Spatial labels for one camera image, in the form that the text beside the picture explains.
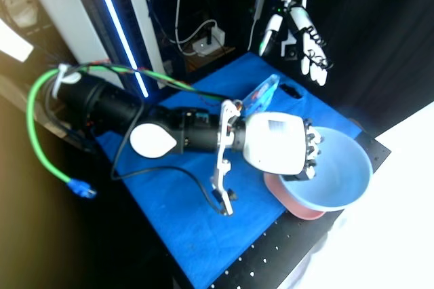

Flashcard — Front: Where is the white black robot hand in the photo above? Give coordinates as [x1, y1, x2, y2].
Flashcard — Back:
[242, 111, 325, 181]
[259, 5, 335, 86]

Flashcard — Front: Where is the light blue bowl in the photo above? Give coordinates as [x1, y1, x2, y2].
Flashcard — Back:
[277, 126, 374, 214]

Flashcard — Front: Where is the pink square plate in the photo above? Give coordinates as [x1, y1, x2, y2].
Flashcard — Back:
[263, 172, 328, 220]

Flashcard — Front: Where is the white power adapter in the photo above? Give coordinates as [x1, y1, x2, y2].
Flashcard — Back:
[191, 27, 226, 58]

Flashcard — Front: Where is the blue table cloth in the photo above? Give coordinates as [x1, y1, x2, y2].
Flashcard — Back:
[96, 52, 362, 289]

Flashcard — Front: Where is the white tower with blue light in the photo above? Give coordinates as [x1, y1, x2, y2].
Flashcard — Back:
[16, 0, 170, 99]

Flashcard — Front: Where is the white paper sheet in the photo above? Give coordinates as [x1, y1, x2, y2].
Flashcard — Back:
[0, 19, 35, 63]

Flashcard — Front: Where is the white black bracket mount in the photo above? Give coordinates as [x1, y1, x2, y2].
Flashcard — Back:
[280, 30, 300, 62]

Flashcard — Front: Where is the white cable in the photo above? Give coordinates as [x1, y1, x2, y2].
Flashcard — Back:
[173, 0, 220, 55]

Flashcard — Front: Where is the thin black cable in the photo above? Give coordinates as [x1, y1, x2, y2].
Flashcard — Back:
[110, 104, 225, 216]

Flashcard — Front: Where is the green cable with blue plug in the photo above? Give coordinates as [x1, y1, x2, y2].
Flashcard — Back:
[26, 64, 231, 199]

